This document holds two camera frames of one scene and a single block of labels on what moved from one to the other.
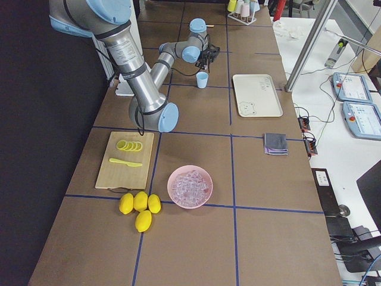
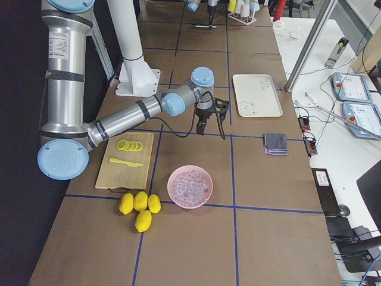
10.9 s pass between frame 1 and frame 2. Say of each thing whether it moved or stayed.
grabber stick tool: moved
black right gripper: moved
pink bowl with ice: stayed
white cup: stayed
